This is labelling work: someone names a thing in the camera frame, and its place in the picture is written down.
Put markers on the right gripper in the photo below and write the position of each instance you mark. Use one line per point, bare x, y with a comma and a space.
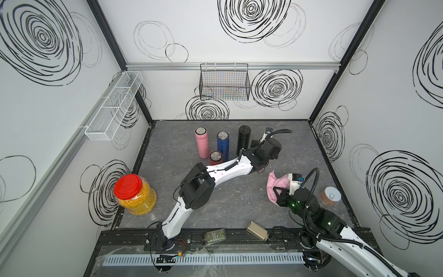
281, 199

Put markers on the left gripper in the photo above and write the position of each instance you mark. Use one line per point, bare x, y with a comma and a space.
254, 146

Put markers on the pink microfiber cloth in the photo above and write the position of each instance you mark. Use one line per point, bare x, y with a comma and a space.
274, 182

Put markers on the black thermos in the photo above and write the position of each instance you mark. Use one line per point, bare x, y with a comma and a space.
244, 133

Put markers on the blue thermos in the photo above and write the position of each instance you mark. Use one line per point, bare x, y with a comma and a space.
223, 144

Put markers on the red thermos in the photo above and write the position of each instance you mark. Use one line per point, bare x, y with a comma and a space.
216, 158

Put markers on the pink thermos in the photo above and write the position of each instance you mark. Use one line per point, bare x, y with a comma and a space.
201, 134

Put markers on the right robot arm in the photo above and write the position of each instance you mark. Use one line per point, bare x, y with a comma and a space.
324, 230

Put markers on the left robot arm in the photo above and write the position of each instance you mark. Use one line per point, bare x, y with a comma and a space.
196, 188

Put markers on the white lid can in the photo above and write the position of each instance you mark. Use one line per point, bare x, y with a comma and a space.
330, 196

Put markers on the beige sponge block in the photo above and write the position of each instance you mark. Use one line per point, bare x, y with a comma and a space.
257, 231

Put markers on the green scouring pad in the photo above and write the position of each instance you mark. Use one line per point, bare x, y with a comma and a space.
215, 236

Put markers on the red lid snack jar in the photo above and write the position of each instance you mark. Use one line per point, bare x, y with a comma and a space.
135, 194

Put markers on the black wire basket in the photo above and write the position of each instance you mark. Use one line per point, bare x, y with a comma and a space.
224, 81

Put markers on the white wire shelf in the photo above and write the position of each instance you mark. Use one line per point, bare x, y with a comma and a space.
118, 109

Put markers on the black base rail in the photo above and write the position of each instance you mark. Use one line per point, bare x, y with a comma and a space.
286, 238

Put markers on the white cable duct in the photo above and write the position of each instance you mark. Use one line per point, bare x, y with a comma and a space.
206, 259

